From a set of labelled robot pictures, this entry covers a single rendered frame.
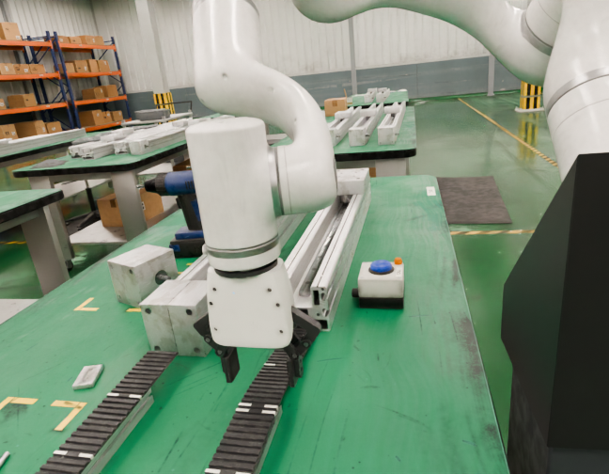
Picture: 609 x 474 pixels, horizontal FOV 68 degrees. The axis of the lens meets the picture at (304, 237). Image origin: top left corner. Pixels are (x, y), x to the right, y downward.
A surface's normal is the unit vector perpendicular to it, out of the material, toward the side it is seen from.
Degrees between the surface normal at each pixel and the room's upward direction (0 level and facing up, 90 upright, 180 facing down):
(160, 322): 90
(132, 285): 90
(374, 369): 0
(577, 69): 52
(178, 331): 90
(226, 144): 90
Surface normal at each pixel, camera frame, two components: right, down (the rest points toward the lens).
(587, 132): -0.78, -0.31
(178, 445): -0.10, -0.94
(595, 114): -0.64, -0.37
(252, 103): -0.27, 0.85
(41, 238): -0.20, 0.35
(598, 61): -0.41, -0.42
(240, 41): 0.40, -0.42
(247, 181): 0.21, 0.24
